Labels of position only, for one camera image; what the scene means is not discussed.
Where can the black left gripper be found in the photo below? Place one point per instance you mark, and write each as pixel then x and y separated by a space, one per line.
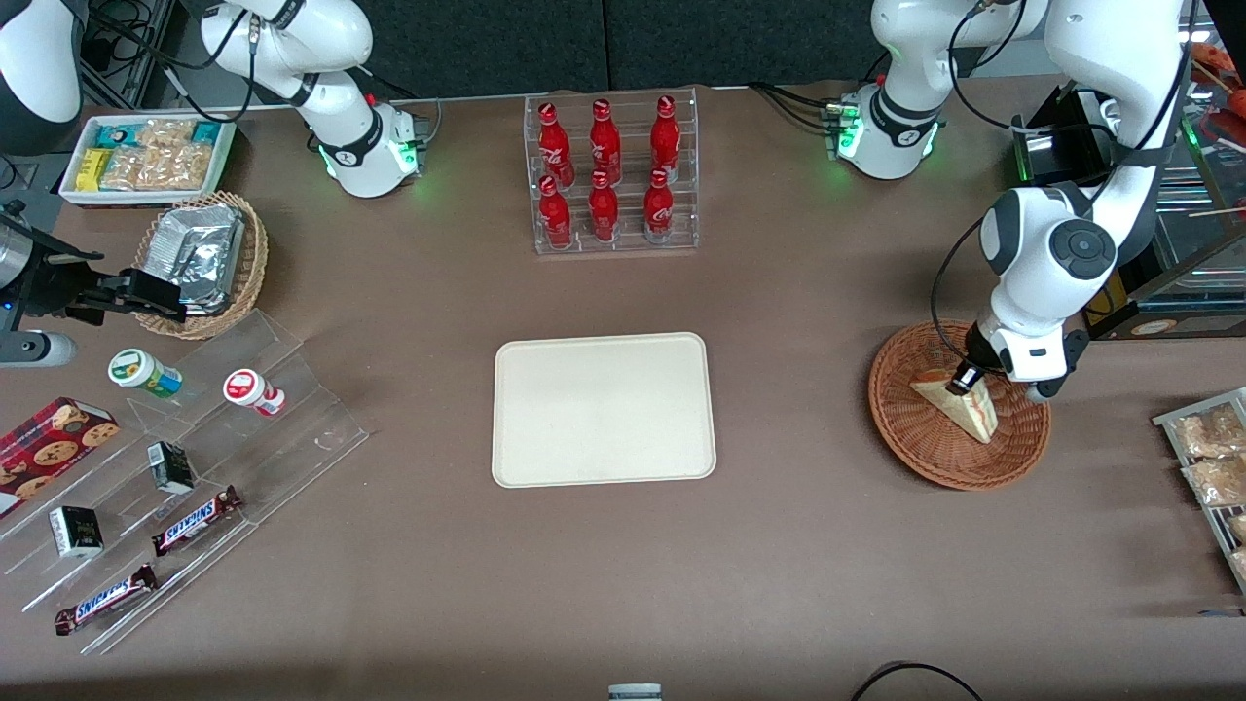
pixel 967 375

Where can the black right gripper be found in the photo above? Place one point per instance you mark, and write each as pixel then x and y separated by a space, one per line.
pixel 51 285

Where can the triangular sandwich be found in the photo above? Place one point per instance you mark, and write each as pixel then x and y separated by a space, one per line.
pixel 969 414

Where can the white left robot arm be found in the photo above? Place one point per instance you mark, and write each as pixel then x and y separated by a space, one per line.
pixel 1051 253

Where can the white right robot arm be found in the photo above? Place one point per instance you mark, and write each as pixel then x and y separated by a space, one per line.
pixel 336 44

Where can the brown round wicker basket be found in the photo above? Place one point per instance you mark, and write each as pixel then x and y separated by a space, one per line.
pixel 934 453

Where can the light tan wicker basket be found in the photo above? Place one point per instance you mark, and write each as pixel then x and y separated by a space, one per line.
pixel 251 263

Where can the white rectangular snack tray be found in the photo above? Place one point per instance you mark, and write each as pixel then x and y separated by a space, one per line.
pixel 73 195

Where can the cream plastic tray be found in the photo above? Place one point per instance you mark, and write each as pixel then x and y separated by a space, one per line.
pixel 604 409

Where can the silver foil pack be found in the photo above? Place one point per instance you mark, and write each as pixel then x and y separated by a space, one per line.
pixel 209 302
pixel 195 248

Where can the green lid white cup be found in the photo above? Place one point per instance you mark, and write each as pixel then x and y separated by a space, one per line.
pixel 141 372

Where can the clear bag of crackers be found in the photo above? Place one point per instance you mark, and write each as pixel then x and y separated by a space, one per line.
pixel 161 168
pixel 165 134

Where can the red lid white cup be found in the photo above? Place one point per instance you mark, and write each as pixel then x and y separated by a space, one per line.
pixel 250 389

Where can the yellow snack packet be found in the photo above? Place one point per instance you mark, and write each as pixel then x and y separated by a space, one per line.
pixel 92 170

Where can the teal snack packet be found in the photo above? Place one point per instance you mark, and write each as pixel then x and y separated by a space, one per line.
pixel 117 134
pixel 206 132

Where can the small black carton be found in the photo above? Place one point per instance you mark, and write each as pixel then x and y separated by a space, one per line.
pixel 76 532
pixel 170 467

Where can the red plaid cookie box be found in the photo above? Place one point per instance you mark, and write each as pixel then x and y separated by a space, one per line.
pixel 49 453

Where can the clear acrylic stepped stand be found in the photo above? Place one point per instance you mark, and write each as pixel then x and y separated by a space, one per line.
pixel 282 438

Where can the Snickers chocolate bar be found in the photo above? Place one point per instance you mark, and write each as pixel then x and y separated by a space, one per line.
pixel 105 599
pixel 195 521

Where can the black glass food warmer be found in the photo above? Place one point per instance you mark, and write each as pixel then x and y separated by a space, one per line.
pixel 1202 313

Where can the clear bag of pastry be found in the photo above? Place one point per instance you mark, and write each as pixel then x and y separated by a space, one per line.
pixel 1212 433
pixel 1239 563
pixel 1217 482
pixel 1238 526

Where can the stainless steel pan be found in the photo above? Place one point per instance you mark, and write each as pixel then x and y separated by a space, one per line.
pixel 1207 243

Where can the red cola bottle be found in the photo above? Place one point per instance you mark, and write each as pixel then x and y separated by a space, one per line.
pixel 553 141
pixel 665 136
pixel 659 209
pixel 555 219
pixel 604 212
pixel 604 141

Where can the clear acrylic bottle rack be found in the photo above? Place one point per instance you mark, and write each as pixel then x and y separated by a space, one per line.
pixel 628 243

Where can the red sausage skewer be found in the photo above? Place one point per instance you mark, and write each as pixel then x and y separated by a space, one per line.
pixel 1236 100
pixel 1212 56

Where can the small grey device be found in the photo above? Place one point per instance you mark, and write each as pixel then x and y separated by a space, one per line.
pixel 635 692

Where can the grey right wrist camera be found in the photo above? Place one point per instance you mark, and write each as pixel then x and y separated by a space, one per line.
pixel 34 349

